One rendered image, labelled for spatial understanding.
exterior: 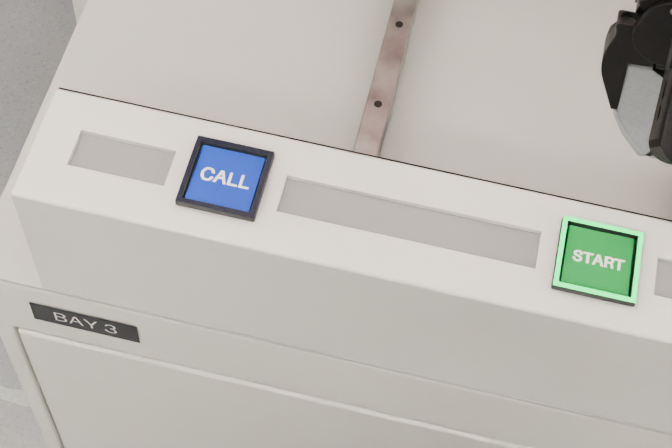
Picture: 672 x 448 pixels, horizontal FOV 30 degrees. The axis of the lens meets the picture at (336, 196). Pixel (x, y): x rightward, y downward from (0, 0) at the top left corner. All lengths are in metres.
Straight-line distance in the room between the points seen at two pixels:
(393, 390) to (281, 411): 0.13
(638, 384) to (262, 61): 0.43
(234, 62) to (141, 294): 0.25
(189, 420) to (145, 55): 0.33
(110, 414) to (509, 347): 0.46
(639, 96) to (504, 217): 0.21
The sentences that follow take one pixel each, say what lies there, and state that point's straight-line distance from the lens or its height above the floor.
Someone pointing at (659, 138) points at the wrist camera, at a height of 1.23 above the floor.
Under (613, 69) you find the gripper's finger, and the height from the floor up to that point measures 1.18.
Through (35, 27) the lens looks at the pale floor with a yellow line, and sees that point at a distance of 2.23.
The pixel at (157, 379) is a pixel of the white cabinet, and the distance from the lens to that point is 1.10.
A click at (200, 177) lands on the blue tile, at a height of 0.96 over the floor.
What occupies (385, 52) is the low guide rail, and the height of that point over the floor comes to 0.85.
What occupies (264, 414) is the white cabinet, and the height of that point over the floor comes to 0.67.
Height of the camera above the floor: 1.70
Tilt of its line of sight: 58 degrees down
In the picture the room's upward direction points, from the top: 5 degrees clockwise
